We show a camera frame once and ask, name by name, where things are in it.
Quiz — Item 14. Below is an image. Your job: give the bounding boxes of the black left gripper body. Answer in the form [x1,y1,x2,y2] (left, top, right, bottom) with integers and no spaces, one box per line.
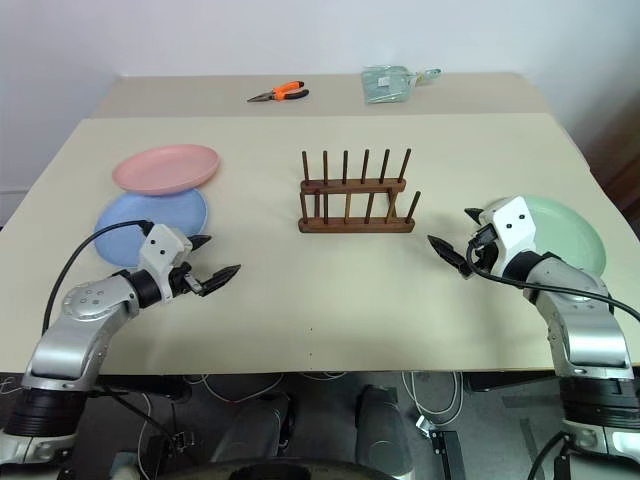
[167,259,209,304]

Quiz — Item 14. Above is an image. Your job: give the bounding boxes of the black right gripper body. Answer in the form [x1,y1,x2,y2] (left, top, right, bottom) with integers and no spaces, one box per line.
[464,222,501,275]

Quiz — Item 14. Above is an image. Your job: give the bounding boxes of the wooden dish rack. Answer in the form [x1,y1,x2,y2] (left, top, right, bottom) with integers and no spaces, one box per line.
[298,147,422,235]

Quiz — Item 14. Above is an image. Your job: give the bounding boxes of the green plate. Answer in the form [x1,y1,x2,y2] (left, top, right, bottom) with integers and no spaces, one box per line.
[487,194,608,277]

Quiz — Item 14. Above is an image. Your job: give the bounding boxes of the pink plate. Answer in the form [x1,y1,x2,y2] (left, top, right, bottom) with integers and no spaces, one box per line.
[111,144,222,196]

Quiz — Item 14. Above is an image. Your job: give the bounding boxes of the blue plate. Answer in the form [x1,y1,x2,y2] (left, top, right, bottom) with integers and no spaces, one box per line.
[93,188,210,269]

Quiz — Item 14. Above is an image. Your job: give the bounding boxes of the dark rounded robot leg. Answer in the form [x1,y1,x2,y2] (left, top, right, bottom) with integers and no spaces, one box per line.
[209,392,297,464]
[354,384,415,471]

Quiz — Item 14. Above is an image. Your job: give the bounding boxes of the clear green plastic package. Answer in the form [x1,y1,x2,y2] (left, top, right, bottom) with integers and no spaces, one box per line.
[360,64,444,106]

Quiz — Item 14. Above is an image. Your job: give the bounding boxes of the dark rounded robot torso edge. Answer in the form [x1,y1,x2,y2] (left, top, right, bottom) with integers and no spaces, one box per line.
[164,457,419,480]

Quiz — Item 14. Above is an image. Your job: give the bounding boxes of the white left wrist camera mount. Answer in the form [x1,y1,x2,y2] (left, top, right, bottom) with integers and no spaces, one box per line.
[137,223,194,302]

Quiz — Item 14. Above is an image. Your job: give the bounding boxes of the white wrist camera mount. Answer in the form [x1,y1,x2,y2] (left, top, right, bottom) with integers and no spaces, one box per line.
[477,195,539,279]
[137,223,194,302]

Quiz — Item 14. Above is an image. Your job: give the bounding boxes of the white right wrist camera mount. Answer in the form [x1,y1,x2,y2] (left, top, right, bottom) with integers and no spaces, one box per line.
[477,195,539,279]

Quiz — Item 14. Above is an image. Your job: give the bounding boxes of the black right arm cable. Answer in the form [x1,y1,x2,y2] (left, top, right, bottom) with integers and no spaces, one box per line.
[464,233,640,321]

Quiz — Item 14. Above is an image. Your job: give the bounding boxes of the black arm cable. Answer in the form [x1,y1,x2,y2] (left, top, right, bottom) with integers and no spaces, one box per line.
[41,219,154,333]
[464,233,640,321]

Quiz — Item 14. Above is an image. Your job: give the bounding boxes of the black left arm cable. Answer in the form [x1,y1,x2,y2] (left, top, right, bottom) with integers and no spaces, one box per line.
[41,219,154,333]

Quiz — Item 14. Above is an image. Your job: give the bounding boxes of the black table frame bar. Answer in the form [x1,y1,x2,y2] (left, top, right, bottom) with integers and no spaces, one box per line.
[467,372,562,394]
[97,374,192,401]

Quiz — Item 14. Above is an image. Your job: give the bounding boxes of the white floor cable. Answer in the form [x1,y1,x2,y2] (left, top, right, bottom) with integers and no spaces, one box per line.
[399,369,467,419]
[187,372,287,407]

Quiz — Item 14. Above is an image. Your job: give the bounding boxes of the orange handled pliers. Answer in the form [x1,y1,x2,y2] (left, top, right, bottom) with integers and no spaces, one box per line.
[245,80,310,104]

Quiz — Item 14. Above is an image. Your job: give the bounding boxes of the black metal floor bracket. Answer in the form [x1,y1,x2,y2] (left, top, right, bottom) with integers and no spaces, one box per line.
[429,429,467,480]

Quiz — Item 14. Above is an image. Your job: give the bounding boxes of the black floor cable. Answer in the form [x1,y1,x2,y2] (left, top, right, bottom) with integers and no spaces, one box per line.
[528,432,572,480]

